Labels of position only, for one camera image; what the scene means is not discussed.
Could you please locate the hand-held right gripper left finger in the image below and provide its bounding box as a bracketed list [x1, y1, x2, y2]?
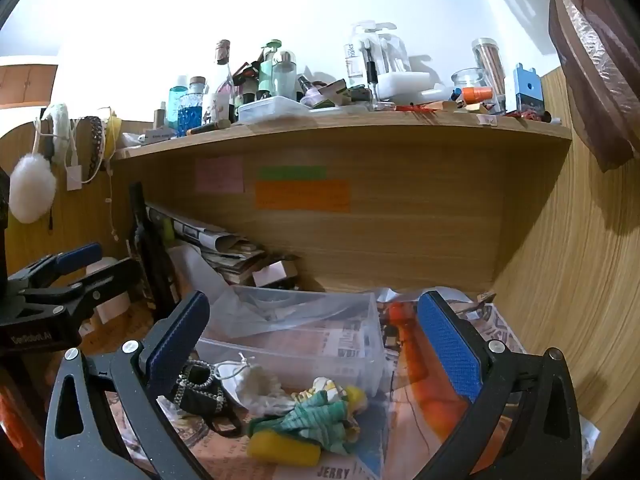
[44, 290, 211, 480]

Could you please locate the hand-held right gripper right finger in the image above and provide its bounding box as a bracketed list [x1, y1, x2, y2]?
[414, 289, 584, 480]

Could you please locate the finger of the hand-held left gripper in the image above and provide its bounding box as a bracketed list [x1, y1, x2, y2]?
[20, 257, 144, 322]
[7, 242, 104, 291]

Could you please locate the black beaded pouch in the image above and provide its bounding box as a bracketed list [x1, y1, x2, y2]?
[172, 359, 243, 437]

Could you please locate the white drawstring pouch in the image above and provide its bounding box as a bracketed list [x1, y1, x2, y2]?
[216, 354, 293, 412]

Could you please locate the clear plastic storage bin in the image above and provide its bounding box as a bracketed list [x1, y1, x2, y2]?
[194, 284, 387, 397]

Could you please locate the green striped cloth doll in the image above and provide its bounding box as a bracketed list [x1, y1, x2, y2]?
[249, 377, 369, 457]

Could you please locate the yellow sponge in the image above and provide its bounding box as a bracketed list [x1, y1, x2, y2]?
[246, 429, 322, 467]

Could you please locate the white flat box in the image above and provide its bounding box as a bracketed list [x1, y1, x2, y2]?
[93, 291, 133, 325]

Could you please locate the orange plastic bottle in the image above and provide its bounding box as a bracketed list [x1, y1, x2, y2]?
[389, 302, 501, 466]

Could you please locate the white fluffy pompom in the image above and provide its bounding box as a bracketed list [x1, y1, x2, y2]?
[8, 155, 57, 224]

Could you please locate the stack of newspapers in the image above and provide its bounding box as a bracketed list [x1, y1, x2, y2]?
[144, 202, 267, 287]

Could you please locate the dark beaded headband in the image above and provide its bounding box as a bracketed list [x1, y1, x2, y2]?
[79, 115, 107, 184]

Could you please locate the small white cardboard box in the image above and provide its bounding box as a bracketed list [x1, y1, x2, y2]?
[251, 259, 302, 291]

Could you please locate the white fluffy headband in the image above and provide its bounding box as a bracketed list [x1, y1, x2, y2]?
[49, 103, 72, 166]

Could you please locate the yellow headband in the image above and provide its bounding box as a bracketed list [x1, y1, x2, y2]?
[101, 107, 124, 162]

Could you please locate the pink sticky note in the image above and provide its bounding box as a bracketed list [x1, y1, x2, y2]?
[194, 156, 245, 195]

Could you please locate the black lipstick tube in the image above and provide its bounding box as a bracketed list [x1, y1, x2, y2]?
[186, 120, 232, 137]

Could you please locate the wooden cabinet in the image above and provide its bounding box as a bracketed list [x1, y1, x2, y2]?
[0, 64, 57, 109]

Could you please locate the blue bead jar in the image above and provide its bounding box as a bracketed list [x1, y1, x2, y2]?
[177, 77, 207, 137]

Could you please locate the teal liquid bottle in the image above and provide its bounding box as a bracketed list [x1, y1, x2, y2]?
[168, 75, 190, 137]

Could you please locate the orange sticky note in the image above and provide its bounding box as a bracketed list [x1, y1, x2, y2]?
[255, 179, 351, 212]

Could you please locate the white printed mug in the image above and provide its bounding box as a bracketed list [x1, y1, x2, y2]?
[202, 92, 232, 127]

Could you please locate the green sticky note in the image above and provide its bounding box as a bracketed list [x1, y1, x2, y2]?
[258, 166, 327, 180]

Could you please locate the clear lidded plastic box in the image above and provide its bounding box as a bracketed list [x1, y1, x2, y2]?
[237, 97, 312, 124]

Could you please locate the clear bottle brown cap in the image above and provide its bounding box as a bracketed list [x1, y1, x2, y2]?
[214, 40, 234, 96]

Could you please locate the wooden shelf board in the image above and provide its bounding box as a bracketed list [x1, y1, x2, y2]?
[114, 109, 574, 162]

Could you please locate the mint green pump bottle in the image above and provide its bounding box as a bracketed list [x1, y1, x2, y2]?
[258, 39, 282, 97]

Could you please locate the clear bottle silver lid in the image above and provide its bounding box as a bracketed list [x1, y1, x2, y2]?
[272, 50, 298, 99]

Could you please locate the white rectangular box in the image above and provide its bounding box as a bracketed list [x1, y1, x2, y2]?
[377, 70, 432, 102]

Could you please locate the pink small bottle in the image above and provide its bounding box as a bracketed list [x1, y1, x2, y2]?
[298, 74, 327, 109]

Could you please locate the short glass jar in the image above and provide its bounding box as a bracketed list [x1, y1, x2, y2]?
[451, 68, 494, 107]

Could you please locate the thin bottle black cap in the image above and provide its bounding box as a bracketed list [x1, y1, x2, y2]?
[365, 45, 379, 112]

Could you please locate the tall clear stick tube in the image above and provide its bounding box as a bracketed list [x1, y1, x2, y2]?
[472, 37, 509, 112]

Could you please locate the large clear pump bottle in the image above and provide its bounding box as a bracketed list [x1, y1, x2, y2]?
[344, 21, 382, 87]

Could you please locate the brown hanging bag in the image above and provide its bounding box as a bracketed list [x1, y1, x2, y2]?
[464, 0, 640, 173]

